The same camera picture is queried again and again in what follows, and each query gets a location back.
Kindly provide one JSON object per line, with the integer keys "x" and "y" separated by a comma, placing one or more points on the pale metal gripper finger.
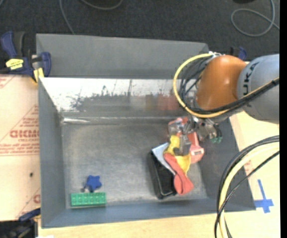
{"x": 184, "y": 144}
{"x": 175, "y": 127}

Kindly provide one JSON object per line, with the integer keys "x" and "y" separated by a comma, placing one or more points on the pink plastic toy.
{"x": 196, "y": 147}

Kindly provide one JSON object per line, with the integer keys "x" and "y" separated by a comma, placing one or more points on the white paper packet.
{"x": 159, "y": 154}

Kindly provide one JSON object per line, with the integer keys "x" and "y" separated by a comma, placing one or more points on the yellow and red cloth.
{"x": 182, "y": 175}

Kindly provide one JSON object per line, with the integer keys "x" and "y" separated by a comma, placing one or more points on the black flat case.
{"x": 162, "y": 182}

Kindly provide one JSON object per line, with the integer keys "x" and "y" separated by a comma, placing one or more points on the grey metal bin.
{"x": 113, "y": 152}

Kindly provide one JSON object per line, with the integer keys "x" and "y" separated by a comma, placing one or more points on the blue star toy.
{"x": 93, "y": 182}

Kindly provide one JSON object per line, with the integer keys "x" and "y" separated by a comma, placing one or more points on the dark green flat block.
{"x": 88, "y": 199}

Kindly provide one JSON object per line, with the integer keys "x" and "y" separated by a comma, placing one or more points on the brown cardboard board red print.
{"x": 14, "y": 137}

